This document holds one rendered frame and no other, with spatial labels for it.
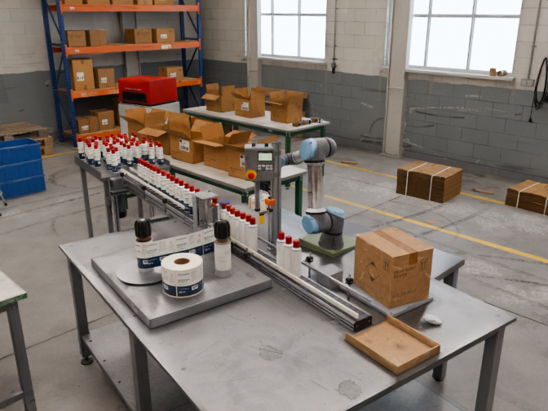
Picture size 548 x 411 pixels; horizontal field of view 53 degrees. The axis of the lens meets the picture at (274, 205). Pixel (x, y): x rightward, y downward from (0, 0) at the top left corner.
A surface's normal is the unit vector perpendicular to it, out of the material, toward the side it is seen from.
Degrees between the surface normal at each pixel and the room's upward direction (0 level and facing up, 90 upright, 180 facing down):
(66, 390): 0
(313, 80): 90
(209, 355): 0
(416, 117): 90
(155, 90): 90
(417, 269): 90
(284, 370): 0
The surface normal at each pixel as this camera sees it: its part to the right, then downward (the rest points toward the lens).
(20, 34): 0.70, 0.24
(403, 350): 0.00, -0.94
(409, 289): 0.44, 0.30
